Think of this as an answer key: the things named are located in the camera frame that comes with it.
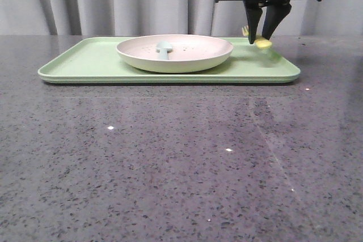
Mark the yellow plastic fork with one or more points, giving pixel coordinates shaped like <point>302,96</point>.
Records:
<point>260,42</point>

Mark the white round plate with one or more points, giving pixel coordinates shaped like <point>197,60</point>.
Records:
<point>190,53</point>

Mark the light blue plastic spoon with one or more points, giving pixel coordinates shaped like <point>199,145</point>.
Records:
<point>163,48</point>

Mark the light green plastic tray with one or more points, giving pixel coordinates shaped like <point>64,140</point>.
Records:
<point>95,61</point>

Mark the grey pleated curtain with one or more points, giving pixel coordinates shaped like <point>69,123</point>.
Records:
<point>148,17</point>

